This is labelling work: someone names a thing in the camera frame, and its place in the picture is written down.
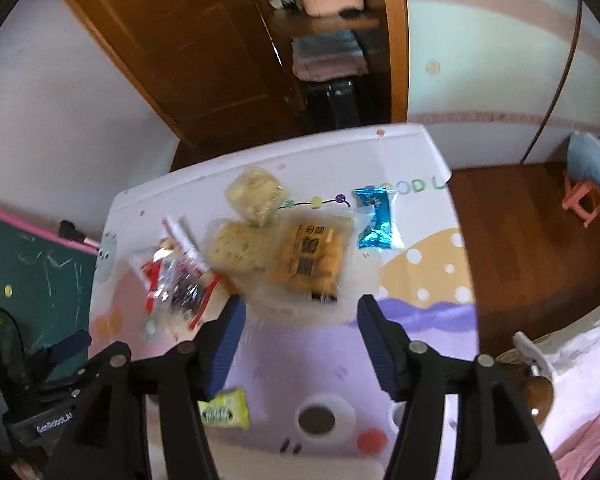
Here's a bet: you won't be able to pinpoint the wooden corner shelf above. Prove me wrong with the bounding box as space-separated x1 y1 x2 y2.
240 0 411 126

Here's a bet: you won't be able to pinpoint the dark chocolate clear packet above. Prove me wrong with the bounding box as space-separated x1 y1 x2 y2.
165 260 231 331

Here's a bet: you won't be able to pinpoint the black glossy container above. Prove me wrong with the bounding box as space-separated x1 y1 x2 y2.
305 79 366 128

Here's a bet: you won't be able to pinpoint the blue foil snack packet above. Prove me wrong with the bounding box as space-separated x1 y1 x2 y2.
354 185 406 251

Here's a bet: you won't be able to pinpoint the red white sausage stick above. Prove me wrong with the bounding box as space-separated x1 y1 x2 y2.
161 215 216 281

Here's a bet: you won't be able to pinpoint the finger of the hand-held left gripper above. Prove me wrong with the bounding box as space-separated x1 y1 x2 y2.
27 352 106 401
20 330 92 376

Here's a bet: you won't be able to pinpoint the orange fried snack packet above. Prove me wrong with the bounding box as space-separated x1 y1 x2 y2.
275 212 356 306

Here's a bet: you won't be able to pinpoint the brown wooden door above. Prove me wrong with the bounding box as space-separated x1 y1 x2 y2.
50 0 311 148

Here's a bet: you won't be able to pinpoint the blue white cushion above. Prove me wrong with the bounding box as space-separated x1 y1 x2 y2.
566 131 600 218

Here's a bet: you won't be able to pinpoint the white pillow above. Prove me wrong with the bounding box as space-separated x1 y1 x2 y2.
512 300 600 411

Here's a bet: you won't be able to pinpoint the green chalkboard easel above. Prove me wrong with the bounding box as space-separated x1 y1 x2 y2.
0 200 103 386

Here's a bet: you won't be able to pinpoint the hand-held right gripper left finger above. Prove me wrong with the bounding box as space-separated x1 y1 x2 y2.
45 295 247 480

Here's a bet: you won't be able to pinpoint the yellow puff snack bag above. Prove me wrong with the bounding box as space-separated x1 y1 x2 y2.
224 166 287 228

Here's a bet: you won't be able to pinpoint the folded towels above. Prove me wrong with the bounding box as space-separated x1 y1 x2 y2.
291 30 370 81

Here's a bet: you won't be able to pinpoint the pink plastic stool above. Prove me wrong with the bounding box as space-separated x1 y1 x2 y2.
561 172 600 228

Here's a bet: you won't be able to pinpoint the brown wooden bedpost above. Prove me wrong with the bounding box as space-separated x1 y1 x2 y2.
497 350 556 431

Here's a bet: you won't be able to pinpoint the white red snack packet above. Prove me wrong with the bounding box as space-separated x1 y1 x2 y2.
127 245 181 316

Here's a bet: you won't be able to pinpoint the pink blanket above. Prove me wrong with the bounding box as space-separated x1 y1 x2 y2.
550 395 600 480

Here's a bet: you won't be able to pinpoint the pale blue sliding wardrobe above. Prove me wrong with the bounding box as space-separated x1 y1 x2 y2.
402 0 600 168

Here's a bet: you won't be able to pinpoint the green snack packet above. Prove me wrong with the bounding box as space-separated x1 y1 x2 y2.
197 387 251 431

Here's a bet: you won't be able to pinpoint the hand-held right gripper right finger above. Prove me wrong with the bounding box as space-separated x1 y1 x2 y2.
356 294 553 480

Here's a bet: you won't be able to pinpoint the pale cracker packet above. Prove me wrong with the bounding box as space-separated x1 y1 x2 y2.
205 217 281 276

